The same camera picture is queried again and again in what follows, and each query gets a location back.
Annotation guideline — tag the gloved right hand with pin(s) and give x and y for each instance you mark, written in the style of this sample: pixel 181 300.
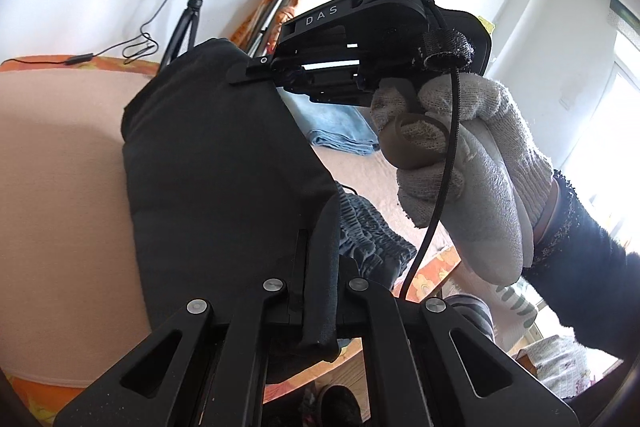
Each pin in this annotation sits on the gloved right hand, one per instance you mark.
pixel 500 184

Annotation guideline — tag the folded black stand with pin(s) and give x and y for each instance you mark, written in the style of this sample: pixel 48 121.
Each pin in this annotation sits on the folded black stand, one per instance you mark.
pixel 264 27

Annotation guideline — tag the green white patterned pillow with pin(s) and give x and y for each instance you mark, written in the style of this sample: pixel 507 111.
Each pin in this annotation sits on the green white patterned pillow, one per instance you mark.
pixel 502 313

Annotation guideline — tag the dark grey pants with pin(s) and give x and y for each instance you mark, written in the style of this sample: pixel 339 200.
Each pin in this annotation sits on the dark grey pants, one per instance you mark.
pixel 225 192

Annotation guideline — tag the orange floral bed sheet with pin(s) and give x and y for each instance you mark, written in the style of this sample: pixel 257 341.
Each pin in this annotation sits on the orange floral bed sheet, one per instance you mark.
pixel 50 396

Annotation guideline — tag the dark sleeved right forearm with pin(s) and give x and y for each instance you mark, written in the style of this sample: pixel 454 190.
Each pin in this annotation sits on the dark sleeved right forearm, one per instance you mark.
pixel 588 280

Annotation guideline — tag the black tripod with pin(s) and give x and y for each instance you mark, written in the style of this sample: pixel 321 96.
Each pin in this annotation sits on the black tripod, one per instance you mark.
pixel 184 33

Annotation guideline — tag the folded blue jeans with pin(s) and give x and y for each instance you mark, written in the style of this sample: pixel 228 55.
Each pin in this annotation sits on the folded blue jeans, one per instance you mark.
pixel 338 127

